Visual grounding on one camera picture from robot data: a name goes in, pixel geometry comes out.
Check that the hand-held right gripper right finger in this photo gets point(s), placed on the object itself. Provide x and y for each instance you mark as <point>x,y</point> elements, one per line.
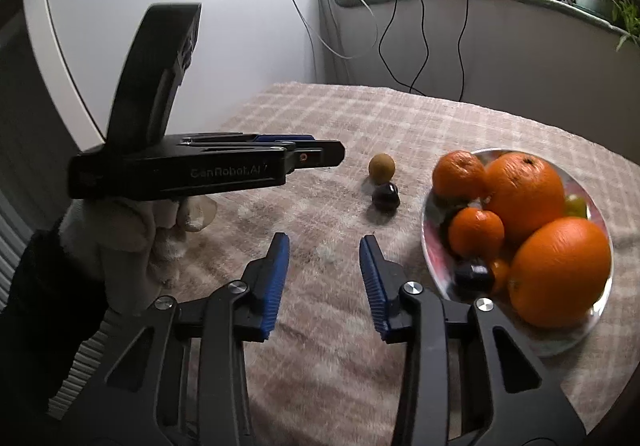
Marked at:
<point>375,291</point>

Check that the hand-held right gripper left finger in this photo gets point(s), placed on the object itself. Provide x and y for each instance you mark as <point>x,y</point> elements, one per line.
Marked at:
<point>272,296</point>

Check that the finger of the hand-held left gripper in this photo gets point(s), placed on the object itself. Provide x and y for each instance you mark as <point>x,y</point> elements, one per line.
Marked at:
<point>320,155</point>
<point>260,139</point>

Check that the brown longan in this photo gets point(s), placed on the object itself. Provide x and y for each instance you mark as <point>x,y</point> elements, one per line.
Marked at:
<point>382,167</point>

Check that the white floral plate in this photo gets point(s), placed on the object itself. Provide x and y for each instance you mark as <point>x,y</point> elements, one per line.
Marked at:
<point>440,276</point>

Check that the mandarin with stem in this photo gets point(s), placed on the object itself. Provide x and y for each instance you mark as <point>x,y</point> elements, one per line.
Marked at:
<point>475,232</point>

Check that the small kumquat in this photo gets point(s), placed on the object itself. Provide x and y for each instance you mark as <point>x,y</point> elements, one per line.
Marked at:
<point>500,276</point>

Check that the round large orange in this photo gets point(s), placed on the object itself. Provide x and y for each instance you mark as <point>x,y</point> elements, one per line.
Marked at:
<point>525,196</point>

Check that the oval large orange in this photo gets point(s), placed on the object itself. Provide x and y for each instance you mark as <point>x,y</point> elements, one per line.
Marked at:
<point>560,271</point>

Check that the green grape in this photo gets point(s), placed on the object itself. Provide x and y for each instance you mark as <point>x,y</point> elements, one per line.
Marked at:
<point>576,206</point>

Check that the person's left forearm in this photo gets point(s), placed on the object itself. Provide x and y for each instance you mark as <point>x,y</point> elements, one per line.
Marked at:
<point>40,316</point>

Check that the person's left hand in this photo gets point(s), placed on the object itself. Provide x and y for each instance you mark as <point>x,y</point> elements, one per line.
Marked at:
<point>125,246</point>

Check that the plaid beige tablecloth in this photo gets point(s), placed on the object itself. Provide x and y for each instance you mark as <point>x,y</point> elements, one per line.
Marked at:
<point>310,376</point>

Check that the white ribbed radiator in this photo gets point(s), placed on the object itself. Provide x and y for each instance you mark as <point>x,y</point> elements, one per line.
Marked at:
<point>12,251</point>

